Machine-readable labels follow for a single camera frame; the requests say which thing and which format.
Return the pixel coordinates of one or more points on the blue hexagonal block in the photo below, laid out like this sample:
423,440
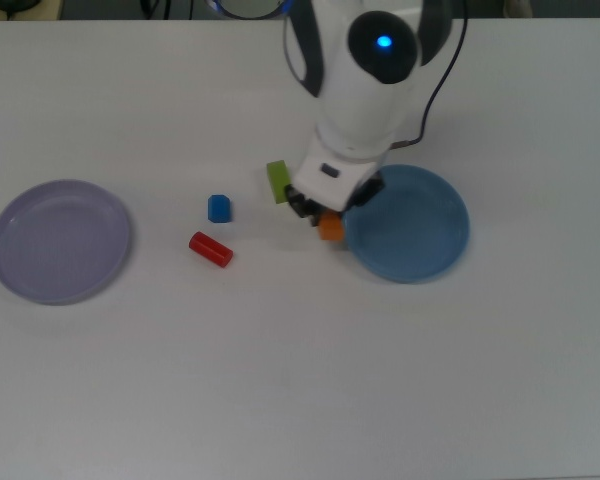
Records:
219,209

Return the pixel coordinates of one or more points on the blue plate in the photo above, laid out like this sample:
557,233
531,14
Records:
410,230

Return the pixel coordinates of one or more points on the orange rectangular block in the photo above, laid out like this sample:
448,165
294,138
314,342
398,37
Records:
331,227

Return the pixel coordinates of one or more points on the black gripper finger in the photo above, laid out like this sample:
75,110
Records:
305,207
367,195

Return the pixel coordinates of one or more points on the purple plate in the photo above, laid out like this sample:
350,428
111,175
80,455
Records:
60,242

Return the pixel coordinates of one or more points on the red cylinder block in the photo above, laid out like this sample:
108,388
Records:
210,249

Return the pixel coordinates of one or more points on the green rectangular block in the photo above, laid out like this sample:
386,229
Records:
278,182

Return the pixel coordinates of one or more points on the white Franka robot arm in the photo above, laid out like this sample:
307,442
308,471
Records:
360,100

